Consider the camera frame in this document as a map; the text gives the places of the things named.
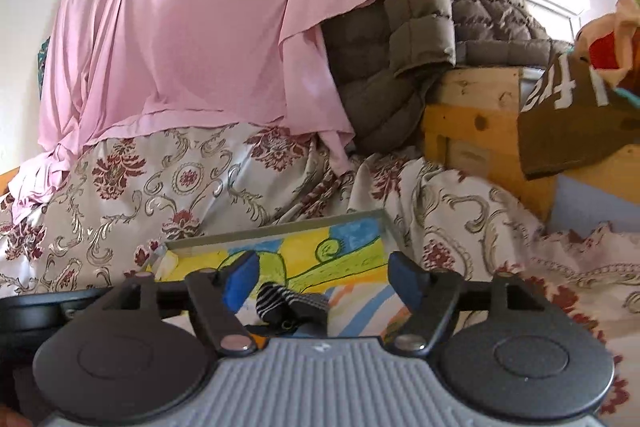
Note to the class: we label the wooden crate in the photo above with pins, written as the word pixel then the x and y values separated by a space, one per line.
pixel 470 117

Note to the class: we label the teal wall hanging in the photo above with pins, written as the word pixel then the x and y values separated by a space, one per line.
pixel 42 62

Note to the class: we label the pink cloth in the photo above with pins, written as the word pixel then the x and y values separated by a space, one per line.
pixel 200 32

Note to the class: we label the orange sock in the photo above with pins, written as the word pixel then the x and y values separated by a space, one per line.
pixel 257 336

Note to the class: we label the floral bedspread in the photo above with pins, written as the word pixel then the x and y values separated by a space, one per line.
pixel 200 187

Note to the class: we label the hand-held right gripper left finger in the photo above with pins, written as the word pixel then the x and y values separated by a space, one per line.
pixel 240 274

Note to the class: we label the grey tray with colourful drawing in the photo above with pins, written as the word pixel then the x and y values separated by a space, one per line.
pixel 300 252

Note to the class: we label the navy striped sock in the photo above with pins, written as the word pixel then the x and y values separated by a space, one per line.
pixel 272 299

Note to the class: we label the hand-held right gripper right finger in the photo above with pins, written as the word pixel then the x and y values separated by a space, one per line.
pixel 406 284

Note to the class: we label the light blue sheet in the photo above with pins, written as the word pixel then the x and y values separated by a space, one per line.
pixel 590 207

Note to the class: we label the brown cloth with white print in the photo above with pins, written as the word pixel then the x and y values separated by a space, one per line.
pixel 565 127

